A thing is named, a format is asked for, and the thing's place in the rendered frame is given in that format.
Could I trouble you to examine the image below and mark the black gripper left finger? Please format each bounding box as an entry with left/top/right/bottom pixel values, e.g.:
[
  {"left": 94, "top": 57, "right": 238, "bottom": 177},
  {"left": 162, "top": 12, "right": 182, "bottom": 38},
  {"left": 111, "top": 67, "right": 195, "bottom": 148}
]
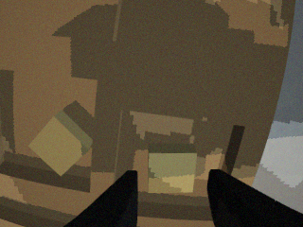
[{"left": 64, "top": 170, "right": 137, "bottom": 227}]

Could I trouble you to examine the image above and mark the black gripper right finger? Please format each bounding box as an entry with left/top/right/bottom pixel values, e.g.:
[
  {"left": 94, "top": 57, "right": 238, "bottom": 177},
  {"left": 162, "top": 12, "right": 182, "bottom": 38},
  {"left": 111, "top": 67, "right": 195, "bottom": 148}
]
[{"left": 207, "top": 169, "right": 303, "bottom": 227}]

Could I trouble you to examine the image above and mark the tan block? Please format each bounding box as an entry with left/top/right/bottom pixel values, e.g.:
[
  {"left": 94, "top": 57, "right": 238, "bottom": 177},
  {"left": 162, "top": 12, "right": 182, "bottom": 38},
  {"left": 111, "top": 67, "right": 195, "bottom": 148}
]
[
  {"left": 148, "top": 144, "right": 197, "bottom": 193},
  {"left": 29, "top": 110, "right": 92, "bottom": 176}
]

